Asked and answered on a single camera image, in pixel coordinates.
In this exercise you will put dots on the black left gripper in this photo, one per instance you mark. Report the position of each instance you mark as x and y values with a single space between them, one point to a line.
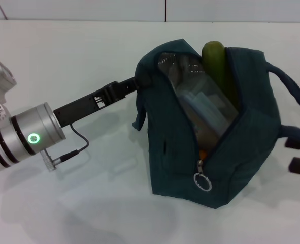
83 106

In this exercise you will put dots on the dark teal insulated lunch bag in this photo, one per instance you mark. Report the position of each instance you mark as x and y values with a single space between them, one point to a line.
241 152

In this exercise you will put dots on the clear container with blue-rimmed lid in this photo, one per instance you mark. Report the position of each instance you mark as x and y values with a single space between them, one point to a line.
203 101

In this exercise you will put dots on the green cucumber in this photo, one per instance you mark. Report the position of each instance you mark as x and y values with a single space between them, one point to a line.
215 66

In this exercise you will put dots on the yellow pear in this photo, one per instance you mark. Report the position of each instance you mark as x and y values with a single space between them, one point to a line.
203 153

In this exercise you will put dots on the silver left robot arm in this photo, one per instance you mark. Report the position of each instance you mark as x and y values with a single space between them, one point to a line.
20 137

